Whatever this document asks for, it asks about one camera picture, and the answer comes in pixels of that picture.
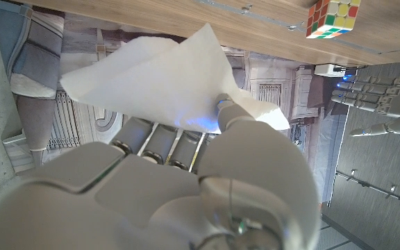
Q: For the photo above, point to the white paper towel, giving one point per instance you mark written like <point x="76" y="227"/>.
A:
<point x="172" y="80"/>

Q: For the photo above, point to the multicolour puzzle cube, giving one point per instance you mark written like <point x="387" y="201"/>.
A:
<point x="332" y="17"/>

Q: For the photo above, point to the printed living room backdrop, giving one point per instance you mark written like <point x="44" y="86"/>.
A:
<point x="40" y="52"/>

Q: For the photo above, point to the white power strip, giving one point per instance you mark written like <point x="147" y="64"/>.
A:
<point x="326" y="70"/>

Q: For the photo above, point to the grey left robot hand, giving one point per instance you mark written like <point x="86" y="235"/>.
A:
<point x="394" y="100"/>

